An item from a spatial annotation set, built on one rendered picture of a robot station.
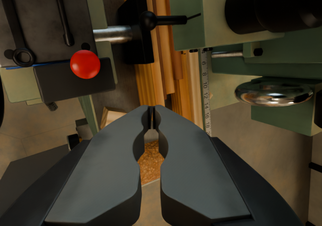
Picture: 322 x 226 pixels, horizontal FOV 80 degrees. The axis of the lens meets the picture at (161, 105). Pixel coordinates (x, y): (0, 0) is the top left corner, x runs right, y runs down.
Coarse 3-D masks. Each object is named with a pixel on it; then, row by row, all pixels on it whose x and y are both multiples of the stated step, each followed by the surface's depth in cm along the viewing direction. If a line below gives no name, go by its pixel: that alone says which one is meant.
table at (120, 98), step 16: (112, 0) 32; (112, 16) 32; (112, 48) 33; (128, 64) 35; (128, 80) 35; (96, 96) 33; (112, 96) 35; (128, 96) 36; (96, 112) 34; (128, 112) 36; (96, 128) 34
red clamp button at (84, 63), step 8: (72, 56) 20; (80, 56) 20; (88, 56) 20; (96, 56) 21; (72, 64) 20; (80, 64) 20; (88, 64) 20; (96, 64) 21; (80, 72) 20; (88, 72) 20; (96, 72) 21
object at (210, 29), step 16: (176, 0) 24; (192, 0) 21; (208, 0) 20; (224, 0) 21; (192, 16) 22; (208, 16) 20; (224, 16) 21; (176, 32) 25; (192, 32) 22; (208, 32) 21; (224, 32) 22; (256, 32) 24; (176, 48) 26; (192, 48) 23; (208, 48) 23
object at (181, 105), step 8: (184, 56) 35; (184, 64) 35; (184, 72) 36; (176, 80) 36; (184, 80) 36; (176, 88) 37; (184, 88) 36; (176, 96) 38; (184, 96) 37; (176, 104) 38; (184, 104) 37; (176, 112) 39; (184, 112) 37
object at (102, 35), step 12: (132, 0) 25; (144, 0) 25; (120, 12) 31; (132, 12) 26; (120, 24) 32; (132, 24) 27; (96, 36) 26; (108, 36) 27; (120, 36) 27; (132, 36) 28; (144, 36) 25; (132, 48) 29; (144, 48) 26; (132, 60) 31; (144, 60) 26
